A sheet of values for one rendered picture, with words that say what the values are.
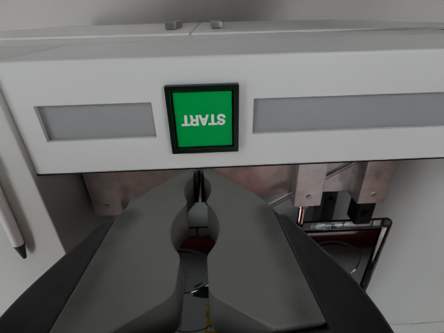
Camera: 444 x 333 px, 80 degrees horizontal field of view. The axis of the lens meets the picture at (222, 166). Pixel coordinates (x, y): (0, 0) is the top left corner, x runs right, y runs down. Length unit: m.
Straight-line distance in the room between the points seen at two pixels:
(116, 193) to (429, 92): 0.32
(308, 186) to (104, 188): 0.24
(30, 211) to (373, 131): 0.32
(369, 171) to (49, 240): 0.35
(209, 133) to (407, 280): 0.58
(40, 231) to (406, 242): 0.58
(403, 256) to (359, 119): 0.43
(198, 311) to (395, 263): 0.39
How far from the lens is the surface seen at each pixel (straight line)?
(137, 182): 0.35
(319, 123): 0.24
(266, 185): 0.35
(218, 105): 0.21
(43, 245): 0.33
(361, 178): 0.36
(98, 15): 1.24
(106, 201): 0.35
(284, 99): 0.23
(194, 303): 0.49
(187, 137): 0.22
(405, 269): 0.68
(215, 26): 0.55
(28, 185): 0.29
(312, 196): 0.35
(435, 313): 0.91
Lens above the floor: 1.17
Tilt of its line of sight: 60 degrees down
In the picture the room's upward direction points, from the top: 175 degrees clockwise
